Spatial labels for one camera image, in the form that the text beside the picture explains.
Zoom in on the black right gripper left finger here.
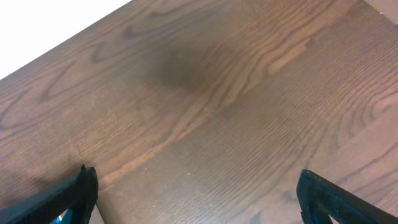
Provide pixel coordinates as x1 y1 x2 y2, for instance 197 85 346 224
1 165 98 224

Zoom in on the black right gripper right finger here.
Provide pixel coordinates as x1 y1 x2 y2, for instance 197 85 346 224
296 169 397 224

